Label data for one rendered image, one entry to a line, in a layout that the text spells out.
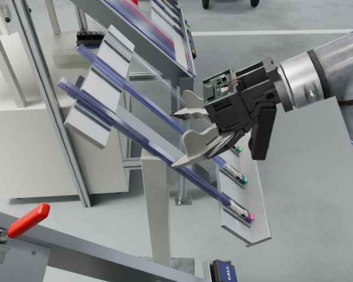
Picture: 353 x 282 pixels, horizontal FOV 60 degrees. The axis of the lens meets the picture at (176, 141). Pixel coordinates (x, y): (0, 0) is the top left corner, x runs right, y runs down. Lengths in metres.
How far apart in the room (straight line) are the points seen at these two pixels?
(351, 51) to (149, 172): 0.48
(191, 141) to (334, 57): 0.23
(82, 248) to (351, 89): 0.42
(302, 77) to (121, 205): 1.33
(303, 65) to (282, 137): 1.63
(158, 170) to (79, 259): 0.33
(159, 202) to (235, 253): 0.76
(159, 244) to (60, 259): 0.59
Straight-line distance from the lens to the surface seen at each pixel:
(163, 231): 0.96
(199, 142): 0.47
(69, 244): 0.45
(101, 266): 0.49
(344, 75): 0.47
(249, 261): 1.51
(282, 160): 1.93
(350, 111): 0.49
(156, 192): 0.80
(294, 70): 0.47
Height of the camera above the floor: 1.35
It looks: 44 degrees down
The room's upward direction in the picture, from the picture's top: straight up
